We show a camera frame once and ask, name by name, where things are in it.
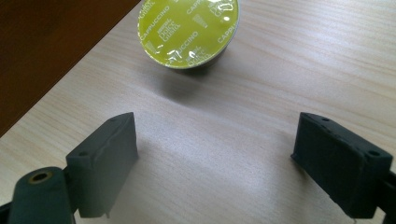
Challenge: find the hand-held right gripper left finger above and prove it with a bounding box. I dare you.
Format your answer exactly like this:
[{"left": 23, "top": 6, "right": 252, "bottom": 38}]
[{"left": 65, "top": 111, "right": 139, "bottom": 219}]

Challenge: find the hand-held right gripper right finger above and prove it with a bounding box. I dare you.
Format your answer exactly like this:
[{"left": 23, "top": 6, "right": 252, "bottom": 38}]
[{"left": 290, "top": 111, "right": 394, "bottom": 219}]

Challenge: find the yellow-green coffee capsule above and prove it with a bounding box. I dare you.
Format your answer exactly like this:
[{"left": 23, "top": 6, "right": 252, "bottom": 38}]
[{"left": 136, "top": 0, "right": 241, "bottom": 75}]

